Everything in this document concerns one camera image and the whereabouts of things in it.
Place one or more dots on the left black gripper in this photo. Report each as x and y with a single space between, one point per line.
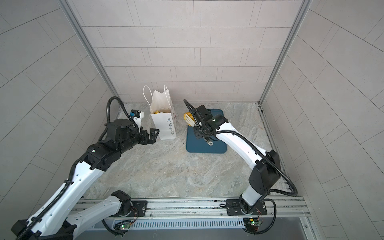
152 139

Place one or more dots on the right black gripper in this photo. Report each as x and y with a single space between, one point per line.
197 134

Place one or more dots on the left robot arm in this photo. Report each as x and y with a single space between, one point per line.
54 220

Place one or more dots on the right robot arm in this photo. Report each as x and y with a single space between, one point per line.
266 176

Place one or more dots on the white paper bag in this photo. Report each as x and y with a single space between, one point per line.
166 120

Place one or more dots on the blue rectangular tray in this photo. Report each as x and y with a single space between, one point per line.
194 145

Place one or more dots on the left circuit board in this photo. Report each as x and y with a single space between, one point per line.
123 226

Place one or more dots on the circuit board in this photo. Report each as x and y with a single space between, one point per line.
252 225
123 226

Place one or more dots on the right circuit board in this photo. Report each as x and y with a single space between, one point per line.
252 225

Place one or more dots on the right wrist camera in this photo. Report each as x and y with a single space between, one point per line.
201 114

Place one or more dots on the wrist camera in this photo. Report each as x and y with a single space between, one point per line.
201 114
137 115

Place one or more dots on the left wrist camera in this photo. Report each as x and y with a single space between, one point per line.
137 115

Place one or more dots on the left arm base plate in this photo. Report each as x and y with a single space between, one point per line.
133 209

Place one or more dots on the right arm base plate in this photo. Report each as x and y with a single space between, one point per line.
238 207

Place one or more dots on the aluminium rail frame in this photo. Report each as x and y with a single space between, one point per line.
206 213

